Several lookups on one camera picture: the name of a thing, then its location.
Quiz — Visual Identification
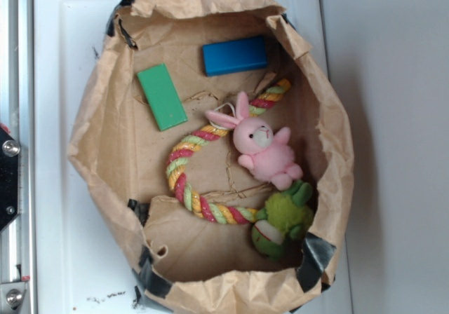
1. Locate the blue rectangular block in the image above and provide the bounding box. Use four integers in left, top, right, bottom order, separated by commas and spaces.
202, 36, 268, 76

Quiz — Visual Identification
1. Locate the green rectangular block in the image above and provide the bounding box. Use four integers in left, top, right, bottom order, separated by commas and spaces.
137, 64, 188, 131

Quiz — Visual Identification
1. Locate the brown paper bag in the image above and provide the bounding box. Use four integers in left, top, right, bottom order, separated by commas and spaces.
68, 0, 354, 313

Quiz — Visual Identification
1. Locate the pink plush bunny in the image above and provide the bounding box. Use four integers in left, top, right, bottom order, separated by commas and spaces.
206, 92, 303, 191

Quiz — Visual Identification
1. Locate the green plush frog toy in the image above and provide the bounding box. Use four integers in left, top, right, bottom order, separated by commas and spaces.
251, 180, 314, 260

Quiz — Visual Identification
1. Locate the multicolour rope ring toy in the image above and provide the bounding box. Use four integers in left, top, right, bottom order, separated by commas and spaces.
166, 78, 291, 224

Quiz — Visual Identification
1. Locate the black metal bracket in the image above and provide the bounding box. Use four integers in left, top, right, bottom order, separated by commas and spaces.
0, 123, 20, 232

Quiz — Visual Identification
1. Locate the aluminium frame rail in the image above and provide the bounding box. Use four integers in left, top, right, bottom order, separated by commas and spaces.
1, 0, 37, 313

